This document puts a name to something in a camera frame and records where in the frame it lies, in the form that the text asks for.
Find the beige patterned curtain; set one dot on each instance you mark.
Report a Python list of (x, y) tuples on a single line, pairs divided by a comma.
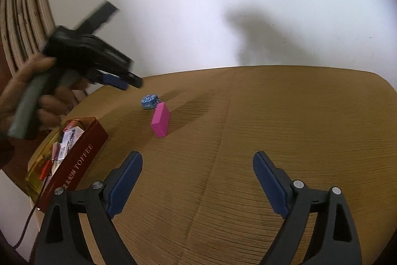
[(24, 19)]

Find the pink block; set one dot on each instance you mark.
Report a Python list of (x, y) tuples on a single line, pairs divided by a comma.
[(160, 120)]

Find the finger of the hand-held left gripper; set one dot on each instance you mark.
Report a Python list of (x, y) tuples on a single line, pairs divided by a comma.
[(114, 81), (135, 82)]

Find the small red packet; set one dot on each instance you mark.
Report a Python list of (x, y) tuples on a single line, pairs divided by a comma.
[(72, 124)]

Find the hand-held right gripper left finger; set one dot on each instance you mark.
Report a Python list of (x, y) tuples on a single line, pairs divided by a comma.
[(127, 181)]

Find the person's left hand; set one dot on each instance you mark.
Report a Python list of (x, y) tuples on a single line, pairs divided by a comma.
[(49, 116)]

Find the small blue patterned object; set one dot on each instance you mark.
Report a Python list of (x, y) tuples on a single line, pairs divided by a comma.
[(149, 101)]

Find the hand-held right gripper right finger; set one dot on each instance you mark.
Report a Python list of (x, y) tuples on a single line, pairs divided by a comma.
[(268, 181)]

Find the red tin box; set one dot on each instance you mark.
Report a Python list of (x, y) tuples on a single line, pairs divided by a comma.
[(80, 165)]

